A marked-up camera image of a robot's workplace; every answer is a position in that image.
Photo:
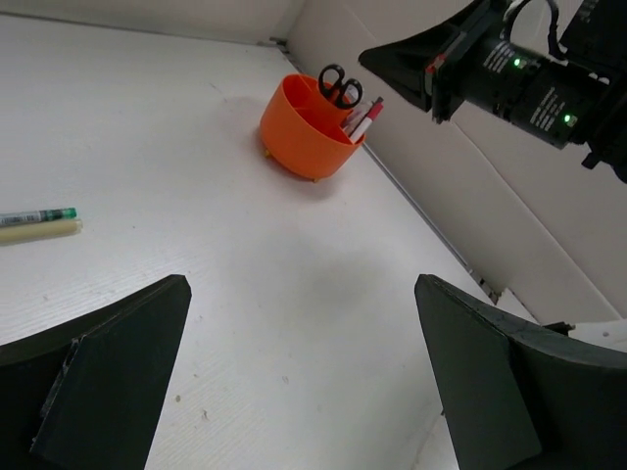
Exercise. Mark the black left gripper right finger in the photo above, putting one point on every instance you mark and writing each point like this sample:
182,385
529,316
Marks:
517,395

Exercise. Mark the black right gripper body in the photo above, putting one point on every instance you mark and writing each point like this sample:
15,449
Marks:
426,69

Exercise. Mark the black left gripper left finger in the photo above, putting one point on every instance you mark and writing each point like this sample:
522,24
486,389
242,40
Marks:
88,393

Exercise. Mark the white marker red cap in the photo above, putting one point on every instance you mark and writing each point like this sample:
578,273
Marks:
366,121

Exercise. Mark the black handled scissors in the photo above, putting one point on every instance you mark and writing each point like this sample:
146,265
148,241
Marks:
343,92

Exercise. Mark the green yellow highlighter pen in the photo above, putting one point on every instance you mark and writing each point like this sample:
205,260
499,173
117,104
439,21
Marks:
18,234

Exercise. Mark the green gel pen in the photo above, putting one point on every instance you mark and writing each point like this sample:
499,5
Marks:
33,217

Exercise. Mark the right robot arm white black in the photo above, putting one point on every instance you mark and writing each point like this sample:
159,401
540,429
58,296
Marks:
574,95

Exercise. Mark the orange round divided container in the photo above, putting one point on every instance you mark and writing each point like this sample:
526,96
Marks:
302,131

